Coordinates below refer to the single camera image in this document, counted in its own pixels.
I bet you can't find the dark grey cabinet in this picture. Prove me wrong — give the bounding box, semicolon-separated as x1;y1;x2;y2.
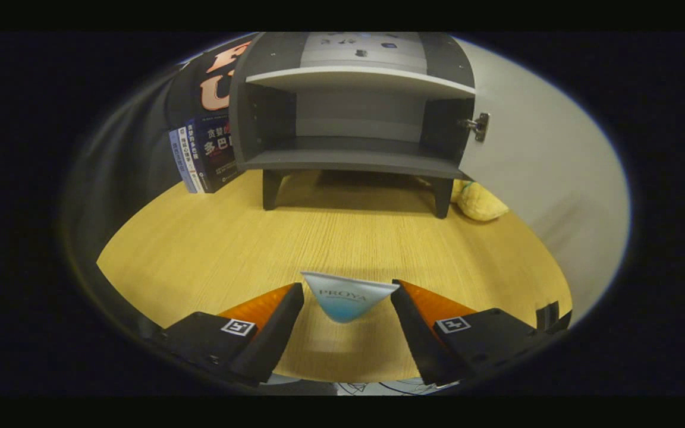
228;33;477;219

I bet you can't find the white and blue tube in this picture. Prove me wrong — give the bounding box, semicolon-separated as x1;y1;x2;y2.
300;270;401;325

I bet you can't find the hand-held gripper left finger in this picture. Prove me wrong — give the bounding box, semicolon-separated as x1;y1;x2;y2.
151;282;306;387

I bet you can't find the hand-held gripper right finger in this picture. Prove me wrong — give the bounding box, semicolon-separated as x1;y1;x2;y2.
390;279;554;386

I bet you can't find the white spine book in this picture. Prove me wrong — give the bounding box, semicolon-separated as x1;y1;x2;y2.
177;122;206;194

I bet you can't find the dark navy book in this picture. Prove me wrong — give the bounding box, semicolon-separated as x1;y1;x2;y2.
186;113;241;194

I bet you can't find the yellow plush toy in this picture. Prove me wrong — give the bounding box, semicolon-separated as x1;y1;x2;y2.
451;180;510;222

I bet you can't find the black backdrop cloth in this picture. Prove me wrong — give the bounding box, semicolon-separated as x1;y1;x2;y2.
66;33;260;250

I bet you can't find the grey cabinet door with handle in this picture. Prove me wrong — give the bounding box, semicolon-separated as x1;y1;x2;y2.
455;37;631;325

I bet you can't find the black bracket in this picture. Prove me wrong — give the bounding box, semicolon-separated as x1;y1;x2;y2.
536;301;573;333

